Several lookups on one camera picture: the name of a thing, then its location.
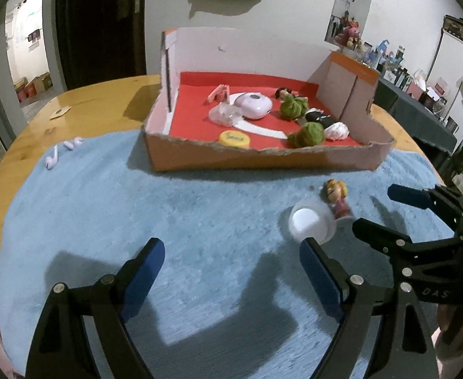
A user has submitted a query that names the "pink plush toy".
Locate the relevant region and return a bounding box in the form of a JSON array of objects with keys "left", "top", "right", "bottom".
[{"left": 334, "top": 21, "right": 361, "bottom": 50}]

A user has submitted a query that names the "white round cap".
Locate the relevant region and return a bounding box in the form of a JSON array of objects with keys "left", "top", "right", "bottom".
[{"left": 288, "top": 199, "right": 337, "bottom": 245}]

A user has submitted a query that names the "black white bundle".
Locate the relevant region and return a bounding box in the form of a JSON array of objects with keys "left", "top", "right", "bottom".
[{"left": 304, "top": 108, "right": 350, "bottom": 141}]

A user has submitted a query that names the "blonde pink figurine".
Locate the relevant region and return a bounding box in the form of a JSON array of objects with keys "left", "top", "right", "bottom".
[{"left": 323, "top": 179, "right": 355, "bottom": 222}]

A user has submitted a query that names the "white pink earbud case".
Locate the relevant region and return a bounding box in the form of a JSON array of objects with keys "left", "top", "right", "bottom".
[{"left": 234, "top": 93, "right": 272, "bottom": 121}]

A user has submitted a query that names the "yellow round lid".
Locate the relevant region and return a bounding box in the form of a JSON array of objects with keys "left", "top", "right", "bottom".
[{"left": 218, "top": 130, "right": 251, "bottom": 149}]

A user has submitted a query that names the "clear plastic case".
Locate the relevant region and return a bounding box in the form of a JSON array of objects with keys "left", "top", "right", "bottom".
[{"left": 208, "top": 102, "right": 243, "bottom": 127}]

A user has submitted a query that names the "light blue fluffy mat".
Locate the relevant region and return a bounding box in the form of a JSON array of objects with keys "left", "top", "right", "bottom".
[{"left": 0, "top": 128, "right": 456, "bottom": 379}]

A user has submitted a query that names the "green haired figurine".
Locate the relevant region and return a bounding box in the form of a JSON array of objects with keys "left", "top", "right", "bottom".
[{"left": 274, "top": 87, "right": 325, "bottom": 148}]

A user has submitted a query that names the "white earbud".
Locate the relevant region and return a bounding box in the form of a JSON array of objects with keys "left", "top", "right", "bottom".
[
  {"left": 46, "top": 145, "right": 58, "bottom": 170},
  {"left": 63, "top": 137, "right": 84, "bottom": 151}
]

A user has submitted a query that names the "dark wooden door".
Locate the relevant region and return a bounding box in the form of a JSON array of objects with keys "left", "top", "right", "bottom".
[{"left": 55, "top": 0, "right": 147, "bottom": 90}]

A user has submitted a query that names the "person right hand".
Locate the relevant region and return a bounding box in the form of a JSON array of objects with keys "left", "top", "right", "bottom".
[{"left": 431, "top": 304, "right": 463, "bottom": 378}]

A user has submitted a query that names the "cardboard box red lining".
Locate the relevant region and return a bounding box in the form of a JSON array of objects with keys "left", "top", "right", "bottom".
[{"left": 143, "top": 27, "right": 394, "bottom": 172}]

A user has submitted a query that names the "small tag on table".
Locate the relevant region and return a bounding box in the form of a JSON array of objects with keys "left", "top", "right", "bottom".
[{"left": 50, "top": 106, "right": 71, "bottom": 120}]

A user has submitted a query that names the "pink hair clip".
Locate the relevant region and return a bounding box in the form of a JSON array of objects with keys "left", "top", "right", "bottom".
[{"left": 205, "top": 84, "right": 230, "bottom": 105}]

